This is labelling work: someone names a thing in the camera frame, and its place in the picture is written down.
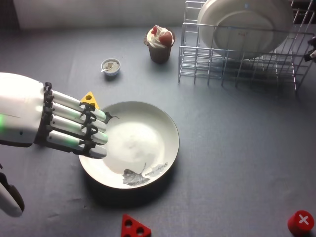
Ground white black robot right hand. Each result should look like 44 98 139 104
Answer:
303 36 316 63

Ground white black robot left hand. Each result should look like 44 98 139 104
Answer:
0 72 109 218

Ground white plate with ink smudge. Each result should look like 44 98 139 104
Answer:
197 0 294 60

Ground white plate with leaf print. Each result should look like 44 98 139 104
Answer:
78 100 180 190

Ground yellow triangle block three holes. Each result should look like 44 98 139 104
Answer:
80 91 100 109

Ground small toy bowl with spoon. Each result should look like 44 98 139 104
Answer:
100 58 121 79

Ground grey table cloth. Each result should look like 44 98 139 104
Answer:
0 26 316 237

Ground toy cupcake with strawberries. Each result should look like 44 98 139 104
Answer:
144 24 176 64

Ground red triangle block three holes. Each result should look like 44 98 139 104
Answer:
120 213 153 237

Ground red cylinder block white cross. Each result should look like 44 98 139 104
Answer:
287 210 316 234

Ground silver wire dish rack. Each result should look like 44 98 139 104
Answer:
177 0 316 92

